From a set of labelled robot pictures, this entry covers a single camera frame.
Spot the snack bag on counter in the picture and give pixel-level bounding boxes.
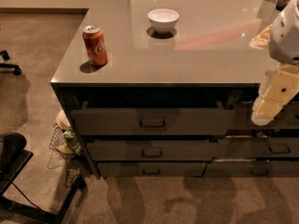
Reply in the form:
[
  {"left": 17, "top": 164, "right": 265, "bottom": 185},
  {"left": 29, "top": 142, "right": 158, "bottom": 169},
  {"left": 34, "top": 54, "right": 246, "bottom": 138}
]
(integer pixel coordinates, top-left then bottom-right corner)
[{"left": 249, "top": 24, "right": 272, "bottom": 49}]

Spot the wire basket with items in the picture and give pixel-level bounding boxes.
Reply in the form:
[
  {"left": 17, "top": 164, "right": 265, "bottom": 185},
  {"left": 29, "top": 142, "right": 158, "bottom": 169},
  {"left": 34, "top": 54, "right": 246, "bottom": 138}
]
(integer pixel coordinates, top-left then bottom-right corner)
[{"left": 48, "top": 110, "right": 81, "bottom": 188}]

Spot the grey counter cabinet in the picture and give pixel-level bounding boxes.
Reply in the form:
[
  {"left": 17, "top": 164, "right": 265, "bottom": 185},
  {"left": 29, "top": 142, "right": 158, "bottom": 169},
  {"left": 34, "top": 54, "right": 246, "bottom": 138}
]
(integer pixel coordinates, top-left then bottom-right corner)
[{"left": 51, "top": 0, "right": 299, "bottom": 177}]

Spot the white ceramic bowl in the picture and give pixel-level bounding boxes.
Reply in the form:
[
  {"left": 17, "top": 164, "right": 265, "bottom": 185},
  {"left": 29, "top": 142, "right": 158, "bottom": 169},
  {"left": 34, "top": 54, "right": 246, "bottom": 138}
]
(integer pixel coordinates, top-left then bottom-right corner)
[{"left": 148, "top": 8, "right": 179, "bottom": 34}]

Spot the grey drawer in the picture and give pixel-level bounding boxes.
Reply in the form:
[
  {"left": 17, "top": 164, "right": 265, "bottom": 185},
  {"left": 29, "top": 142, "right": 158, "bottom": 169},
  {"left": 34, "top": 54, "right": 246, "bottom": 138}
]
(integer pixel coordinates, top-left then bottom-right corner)
[
  {"left": 97, "top": 161, "right": 206, "bottom": 177},
  {"left": 234, "top": 95, "right": 299, "bottom": 129},
  {"left": 205, "top": 161, "right": 299, "bottom": 177},
  {"left": 87, "top": 140, "right": 217, "bottom": 161},
  {"left": 70, "top": 104, "right": 235, "bottom": 135},
  {"left": 216, "top": 137, "right": 299, "bottom": 159}
]

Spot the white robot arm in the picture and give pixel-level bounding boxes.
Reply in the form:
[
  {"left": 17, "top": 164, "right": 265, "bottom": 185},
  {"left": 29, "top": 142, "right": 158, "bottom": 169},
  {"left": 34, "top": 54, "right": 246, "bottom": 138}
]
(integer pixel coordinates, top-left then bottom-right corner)
[{"left": 249, "top": 0, "right": 299, "bottom": 126}]

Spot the red soda can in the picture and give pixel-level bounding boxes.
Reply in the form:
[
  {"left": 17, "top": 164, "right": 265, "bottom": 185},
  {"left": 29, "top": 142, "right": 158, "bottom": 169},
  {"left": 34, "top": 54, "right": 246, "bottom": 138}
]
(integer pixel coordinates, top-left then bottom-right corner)
[{"left": 82, "top": 25, "right": 108, "bottom": 66}]

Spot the black office chair base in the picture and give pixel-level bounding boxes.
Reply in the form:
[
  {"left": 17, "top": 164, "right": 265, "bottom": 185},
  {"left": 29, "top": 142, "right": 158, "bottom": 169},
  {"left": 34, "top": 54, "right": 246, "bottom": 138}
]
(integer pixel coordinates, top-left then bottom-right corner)
[{"left": 0, "top": 49, "right": 22, "bottom": 77}]

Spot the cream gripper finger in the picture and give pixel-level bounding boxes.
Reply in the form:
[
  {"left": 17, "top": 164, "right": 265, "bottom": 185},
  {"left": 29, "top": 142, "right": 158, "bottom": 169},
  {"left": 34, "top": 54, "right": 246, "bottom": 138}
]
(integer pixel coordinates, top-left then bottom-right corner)
[{"left": 251, "top": 97, "right": 282, "bottom": 126}]

